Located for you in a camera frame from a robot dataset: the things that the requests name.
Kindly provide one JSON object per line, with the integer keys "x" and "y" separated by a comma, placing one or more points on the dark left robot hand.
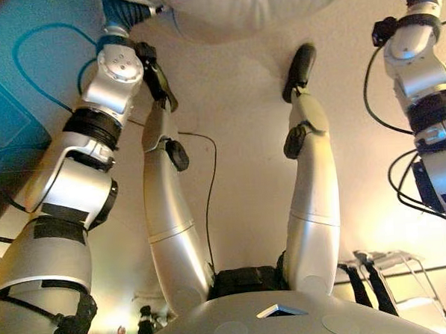
{"x": 125, "y": 11}

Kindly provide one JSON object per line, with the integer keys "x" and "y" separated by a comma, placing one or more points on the white fringed cushion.
{"x": 237, "y": 9}

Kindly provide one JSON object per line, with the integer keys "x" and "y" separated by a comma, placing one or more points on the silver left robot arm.
{"x": 71, "y": 190}

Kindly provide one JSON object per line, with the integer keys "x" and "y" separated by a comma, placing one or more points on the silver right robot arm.
{"x": 416, "y": 67}

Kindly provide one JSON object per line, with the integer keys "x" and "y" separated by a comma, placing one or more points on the silver left robot leg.
{"x": 169, "y": 214}

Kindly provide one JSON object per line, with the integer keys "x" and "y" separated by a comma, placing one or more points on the silver robot leg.
{"x": 315, "y": 207}
{"x": 169, "y": 214}

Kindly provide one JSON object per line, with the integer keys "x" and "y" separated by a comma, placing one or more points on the silver right robot leg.
{"x": 315, "y": 207}

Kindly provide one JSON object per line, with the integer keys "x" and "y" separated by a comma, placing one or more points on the black robot waist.
{"x": 247, "y": 279}

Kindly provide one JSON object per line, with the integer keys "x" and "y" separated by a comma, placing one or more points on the person black trouser legs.
{"x": 379, "y": 289}

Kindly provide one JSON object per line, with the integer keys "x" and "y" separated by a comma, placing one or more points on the grey robot torso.
{"x": 253, "y": 322}

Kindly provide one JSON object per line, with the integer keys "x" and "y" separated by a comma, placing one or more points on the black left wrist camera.
{"x": 146, "y": 51}

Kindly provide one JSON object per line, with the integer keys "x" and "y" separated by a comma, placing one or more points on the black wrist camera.
{"x": 384, "y": 31}
{"x": 146, "y": 51}

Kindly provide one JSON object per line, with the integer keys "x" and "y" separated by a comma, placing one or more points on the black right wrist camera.
{"x": 384, "y": 31}

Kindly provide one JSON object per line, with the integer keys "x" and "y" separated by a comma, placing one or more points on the metal frame rack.
{"x": 396, "y": 257}

